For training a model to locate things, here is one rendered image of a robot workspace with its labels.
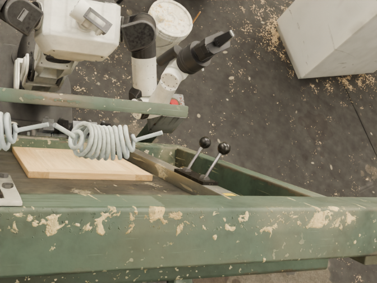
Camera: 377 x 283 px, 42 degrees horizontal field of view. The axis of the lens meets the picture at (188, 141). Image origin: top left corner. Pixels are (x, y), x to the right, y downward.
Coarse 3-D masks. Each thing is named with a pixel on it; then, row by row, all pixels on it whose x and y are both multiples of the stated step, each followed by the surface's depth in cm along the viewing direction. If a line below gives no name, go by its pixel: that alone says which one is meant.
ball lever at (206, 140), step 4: (204, 136) 148; (200, 140) 148; (204, 140) 147; (208, 140) 147; (200, 144) 148; (204, 144) 147; (208, 144) 147; (200, 148) 148; (204, 148) 148; (200, 152) 148; (196, 156) 148; (192, 160) 147; (192, 164) 147; (184, 168) 147; (188, 168) 146
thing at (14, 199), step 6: (0, 174) 81; (6, 174) 82; (0, 180) 79; (6, 180) 80; (0, 186) 75; (6, 186) 74; (12, 186) 75; (6, 192) 72; (12, 192) 72; (18, 192) 73; (0, 198) 68; (6, 198) 68; (12, 198) 68; (18, 198) 69; (0, 204) 66; (6, 204) 67; (12, 204) 67; (18, 204) 67
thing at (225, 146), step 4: (220, 144) 137; (224, 144) 136; (228, 144) 137; (220, 148) 136; (224, 148) 136; (228, 148) 136; (220, 152) 137; (224, 152) 136; (228, 152) 137; (220, 156) 137; (216, 160) 137; (212, 164) 137; (212, 168) 137; (208, 172) 136; (200, 176) 137; (204, 176) 135
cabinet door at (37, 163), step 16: (32, 160) 154; (48, 160) 160; (64, 160) 163; (80, 160) 167; (96, 160) 171; (32, 176) 136; (48, 176) 138; (64, 176) 140; (80, 176) 142; (96, 176) 144; (112, 176) 146; (128, 176) 149; (144, 176) 151
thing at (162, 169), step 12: (132, 156) 185; (144, 156) 177; (144, 168) 173; (156, 168) 163; (168, 168) 154; (168, 180) 153; (180, 180) 145; (192, 180) 138; (192, 192) 137; (204, 192) 131; (216, 192) 125; (228, 192) 126
